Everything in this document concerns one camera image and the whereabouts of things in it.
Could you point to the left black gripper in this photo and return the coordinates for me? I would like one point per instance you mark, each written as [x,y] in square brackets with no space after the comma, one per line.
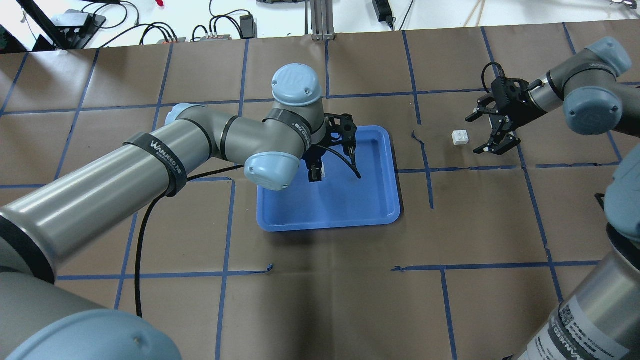
[314,168]

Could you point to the blue plastic tray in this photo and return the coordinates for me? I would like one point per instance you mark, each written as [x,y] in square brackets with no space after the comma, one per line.
[341,199]

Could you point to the black power adapter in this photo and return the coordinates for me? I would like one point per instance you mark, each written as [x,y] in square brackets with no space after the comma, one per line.
[248,27]

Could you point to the aluminium frame post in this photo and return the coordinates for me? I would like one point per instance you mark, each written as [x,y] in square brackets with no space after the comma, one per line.
[322,20]

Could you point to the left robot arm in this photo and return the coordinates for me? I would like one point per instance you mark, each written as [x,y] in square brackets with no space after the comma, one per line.
[44,229]

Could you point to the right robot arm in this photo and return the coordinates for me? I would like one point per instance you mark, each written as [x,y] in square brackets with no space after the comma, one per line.
[599,318]

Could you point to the brown paper table cover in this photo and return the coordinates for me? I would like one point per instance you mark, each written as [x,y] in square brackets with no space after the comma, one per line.
[448,194]

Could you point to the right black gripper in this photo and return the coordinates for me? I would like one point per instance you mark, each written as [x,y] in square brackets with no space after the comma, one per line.
[517,108]

